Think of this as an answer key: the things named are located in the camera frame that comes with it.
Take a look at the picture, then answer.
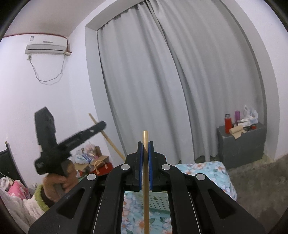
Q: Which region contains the wooden chopstick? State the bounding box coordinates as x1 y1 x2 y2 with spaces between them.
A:
88 113 125 161
143 131 149 234

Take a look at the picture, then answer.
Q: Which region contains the green fleece sleeve forearm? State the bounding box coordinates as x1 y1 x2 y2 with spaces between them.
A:
23 185 55 225

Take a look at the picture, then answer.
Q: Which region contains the person's left hand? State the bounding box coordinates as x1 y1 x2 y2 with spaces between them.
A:
41 160 78 204

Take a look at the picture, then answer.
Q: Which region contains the green plastic utensil basket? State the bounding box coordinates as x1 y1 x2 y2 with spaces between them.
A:
149 193 170 212

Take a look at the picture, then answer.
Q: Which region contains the red gift bag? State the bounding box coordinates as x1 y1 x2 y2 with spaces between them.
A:
93 160 113 176

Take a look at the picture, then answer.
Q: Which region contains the bag of packaged items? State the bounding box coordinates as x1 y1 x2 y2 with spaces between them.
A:
74 141 98 164

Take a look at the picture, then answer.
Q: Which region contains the brown cardboard box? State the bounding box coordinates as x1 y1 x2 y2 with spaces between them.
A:
71 144 109 178

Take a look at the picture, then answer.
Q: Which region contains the floral blue tablecloth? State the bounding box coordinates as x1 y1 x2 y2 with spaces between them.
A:
121 161 237 233

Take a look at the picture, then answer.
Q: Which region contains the dark headboard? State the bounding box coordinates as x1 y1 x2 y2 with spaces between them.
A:
0 141 27 187

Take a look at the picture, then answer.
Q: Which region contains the pink floral bedding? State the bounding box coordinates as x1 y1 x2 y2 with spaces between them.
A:
1 177 35 233

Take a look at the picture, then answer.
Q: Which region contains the brown paper roll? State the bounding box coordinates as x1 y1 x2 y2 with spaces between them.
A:
229 125 246 139

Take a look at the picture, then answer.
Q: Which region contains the red thermos bottle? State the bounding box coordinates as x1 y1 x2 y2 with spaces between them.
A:
224 114 232 134

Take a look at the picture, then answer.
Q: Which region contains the dark grey cabinet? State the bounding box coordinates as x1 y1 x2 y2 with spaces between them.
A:
217 122 267 169

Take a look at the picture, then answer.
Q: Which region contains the purple bottle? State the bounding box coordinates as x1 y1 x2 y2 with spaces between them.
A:
234 110 240 124

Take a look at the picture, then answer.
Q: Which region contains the grey curtain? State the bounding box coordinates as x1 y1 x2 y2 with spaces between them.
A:
97 1 265 164

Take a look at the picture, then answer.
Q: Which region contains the clear plastic bag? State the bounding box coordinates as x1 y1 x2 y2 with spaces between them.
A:
243 105 259 125

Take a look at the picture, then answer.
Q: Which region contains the white air conditioner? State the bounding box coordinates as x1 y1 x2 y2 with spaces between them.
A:
25 34 68 55

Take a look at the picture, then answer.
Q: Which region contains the air conditioner power cable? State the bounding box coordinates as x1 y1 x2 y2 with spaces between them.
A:
27 53 68 85

